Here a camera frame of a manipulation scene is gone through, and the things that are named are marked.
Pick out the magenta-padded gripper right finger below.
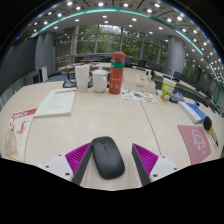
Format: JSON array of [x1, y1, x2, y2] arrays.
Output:
[[131, 143, 179, 187]]

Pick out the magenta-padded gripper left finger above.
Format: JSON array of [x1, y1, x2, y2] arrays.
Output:
[[43, 142, 93, 186]]

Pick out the black computer mouse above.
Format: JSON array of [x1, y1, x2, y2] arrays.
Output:
[[90, 135, 126, 180]]

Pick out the pink printed mouse pad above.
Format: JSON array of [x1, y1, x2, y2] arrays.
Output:
[[176, 124, 213, 166]]

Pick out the cream document with red heading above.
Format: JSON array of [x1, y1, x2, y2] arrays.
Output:
[[33, 88, 77, 118]]

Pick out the red and white leaflet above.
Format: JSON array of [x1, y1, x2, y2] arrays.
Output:
[[4, 107, 38, 163]]

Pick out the colourful sticker sheet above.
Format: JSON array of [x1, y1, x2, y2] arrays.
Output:
[[120, 88, 159, 105]]

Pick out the blue and white book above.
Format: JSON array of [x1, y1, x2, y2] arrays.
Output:
[[177, 101, 208, 125]]

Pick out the black desk microphone console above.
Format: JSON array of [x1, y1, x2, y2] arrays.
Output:
[[169, 91, 186, 103], [62, 71, 93, 89]]

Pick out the green and white paper cup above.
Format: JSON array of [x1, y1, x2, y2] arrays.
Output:
[[161, 78, 177, 102]]

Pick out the beige cardboard box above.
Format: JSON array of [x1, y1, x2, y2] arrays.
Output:
[[122, 68, 157, 94]]

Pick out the white lidded mug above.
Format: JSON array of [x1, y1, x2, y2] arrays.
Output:
[[91, 68, 111, 94]]

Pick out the stack of white paper cups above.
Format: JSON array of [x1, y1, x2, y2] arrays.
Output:
[[74, 64, 91, 93]]

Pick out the red bottle with green band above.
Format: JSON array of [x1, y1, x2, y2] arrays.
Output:
[[108, 51, 126, 95]]

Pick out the group of dark office chairs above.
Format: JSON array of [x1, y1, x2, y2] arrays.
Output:
[[71, 54, 221, 111]]

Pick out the group of ceiling lights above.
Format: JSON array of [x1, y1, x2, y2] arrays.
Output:
[[31, 0, 223, 78]]

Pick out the black microphone with yellow ring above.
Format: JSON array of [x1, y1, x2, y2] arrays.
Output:
[[202, 115, 220, 148]]

